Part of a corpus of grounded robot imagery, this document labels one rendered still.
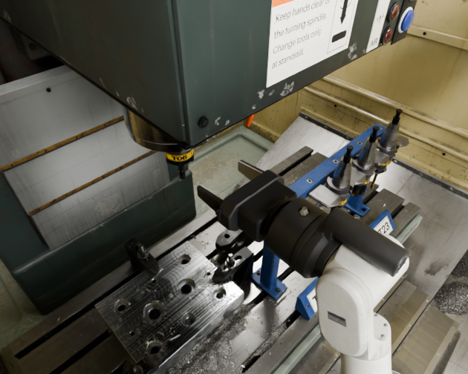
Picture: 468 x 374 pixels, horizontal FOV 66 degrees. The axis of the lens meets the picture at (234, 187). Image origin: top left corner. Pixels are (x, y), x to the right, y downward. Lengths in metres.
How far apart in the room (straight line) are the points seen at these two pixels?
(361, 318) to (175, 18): 0.35
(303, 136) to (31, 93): 1.18
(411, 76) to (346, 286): 1.14
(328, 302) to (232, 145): 1.66
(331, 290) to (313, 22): 0.30
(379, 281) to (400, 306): 0.89
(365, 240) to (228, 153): 1.61
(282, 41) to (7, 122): 0.73
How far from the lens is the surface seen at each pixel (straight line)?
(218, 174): 1.86
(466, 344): 1.44
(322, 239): 0.46
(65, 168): 1.10
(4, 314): 1.60
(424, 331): 1.35
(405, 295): 1.38
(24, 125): 1.00
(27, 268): 1.29
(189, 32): 0.31
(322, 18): 0.45
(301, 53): 0.44
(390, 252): 0.43
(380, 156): 1.02
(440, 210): 1.56
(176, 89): 0.33
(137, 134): 0.57
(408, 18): 0.64
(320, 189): 0.88
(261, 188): 0.52
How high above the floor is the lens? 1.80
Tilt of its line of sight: 43 degrees down
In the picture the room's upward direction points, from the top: straight up
